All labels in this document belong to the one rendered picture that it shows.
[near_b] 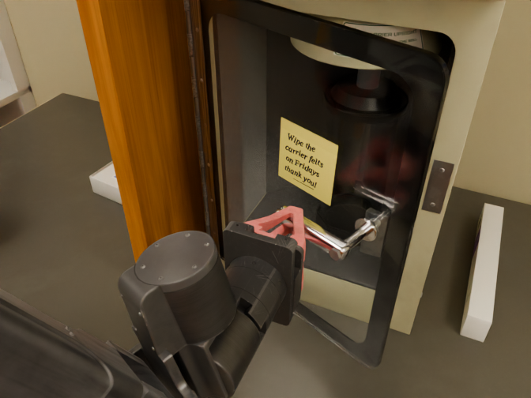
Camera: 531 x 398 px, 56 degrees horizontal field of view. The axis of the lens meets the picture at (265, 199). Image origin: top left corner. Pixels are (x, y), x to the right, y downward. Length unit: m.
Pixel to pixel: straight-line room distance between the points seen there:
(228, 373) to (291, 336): 0.37
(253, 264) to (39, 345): 0.19
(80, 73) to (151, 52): 0.81
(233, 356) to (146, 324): 0.08
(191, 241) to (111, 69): 0.28
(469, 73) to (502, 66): 0.46
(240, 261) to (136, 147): 0.26
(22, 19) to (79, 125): 0.35
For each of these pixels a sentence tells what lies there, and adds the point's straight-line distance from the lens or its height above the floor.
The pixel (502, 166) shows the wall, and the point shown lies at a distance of 1.07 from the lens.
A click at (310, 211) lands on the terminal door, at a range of 0.56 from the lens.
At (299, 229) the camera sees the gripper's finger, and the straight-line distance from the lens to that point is 0.47.
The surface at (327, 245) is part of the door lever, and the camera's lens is 0.48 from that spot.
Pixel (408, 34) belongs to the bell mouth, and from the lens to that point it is 0.57.
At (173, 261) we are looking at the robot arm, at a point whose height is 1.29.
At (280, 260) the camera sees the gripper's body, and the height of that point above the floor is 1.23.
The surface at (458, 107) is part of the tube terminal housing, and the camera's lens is 0.54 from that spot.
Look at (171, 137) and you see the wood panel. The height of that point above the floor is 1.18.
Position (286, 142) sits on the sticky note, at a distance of 0.54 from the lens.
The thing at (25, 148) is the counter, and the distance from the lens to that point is 1.24.
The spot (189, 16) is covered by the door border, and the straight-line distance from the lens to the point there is 0.59.
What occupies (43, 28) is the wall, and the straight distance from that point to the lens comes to 1.46.
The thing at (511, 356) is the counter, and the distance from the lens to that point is 0.80.
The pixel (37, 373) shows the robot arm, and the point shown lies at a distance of 0.32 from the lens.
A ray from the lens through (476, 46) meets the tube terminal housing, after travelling 0.52.
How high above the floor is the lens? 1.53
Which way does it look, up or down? 38 degrees down
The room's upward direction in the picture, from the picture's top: straight up
